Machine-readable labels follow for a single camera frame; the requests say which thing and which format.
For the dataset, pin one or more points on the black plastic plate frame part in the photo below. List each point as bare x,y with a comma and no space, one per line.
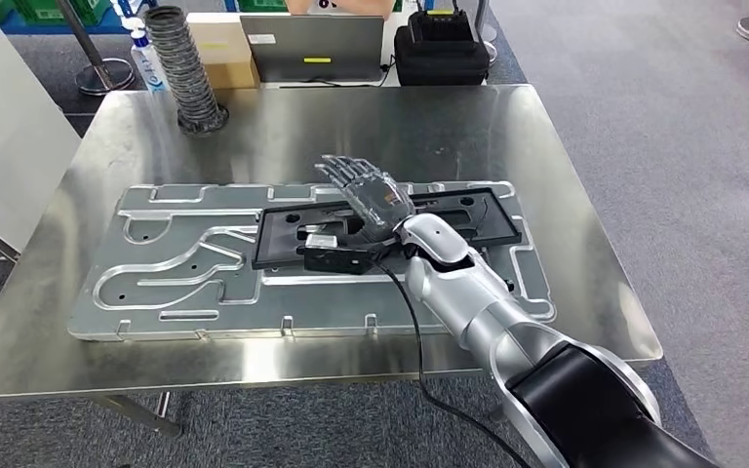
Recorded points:
277,245

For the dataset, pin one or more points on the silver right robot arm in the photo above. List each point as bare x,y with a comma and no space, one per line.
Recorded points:
478,303

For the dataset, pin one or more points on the stainless steel workbench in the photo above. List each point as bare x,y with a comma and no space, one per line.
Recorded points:
284,123

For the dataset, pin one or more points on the black equipment bag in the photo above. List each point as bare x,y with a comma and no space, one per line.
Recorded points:
439,61

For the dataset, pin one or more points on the grey laptop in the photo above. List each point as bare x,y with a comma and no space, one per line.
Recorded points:
310,45

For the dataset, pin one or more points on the aluminium fixture plate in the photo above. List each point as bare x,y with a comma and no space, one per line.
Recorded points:
187,303

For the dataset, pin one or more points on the person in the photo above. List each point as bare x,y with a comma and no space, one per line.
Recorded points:
368,6

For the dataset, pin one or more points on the cardboard box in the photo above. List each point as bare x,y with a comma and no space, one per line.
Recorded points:
226,51

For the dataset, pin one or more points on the green plastic crate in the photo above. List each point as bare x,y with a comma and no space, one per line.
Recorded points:
45,10
261,5

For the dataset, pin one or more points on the white spray bottle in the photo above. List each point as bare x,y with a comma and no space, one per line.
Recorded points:
148,64

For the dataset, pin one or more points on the white panel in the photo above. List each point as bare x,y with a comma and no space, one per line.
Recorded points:
6,129

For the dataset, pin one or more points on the blue metal storage rack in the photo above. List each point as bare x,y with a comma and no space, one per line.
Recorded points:
32,22

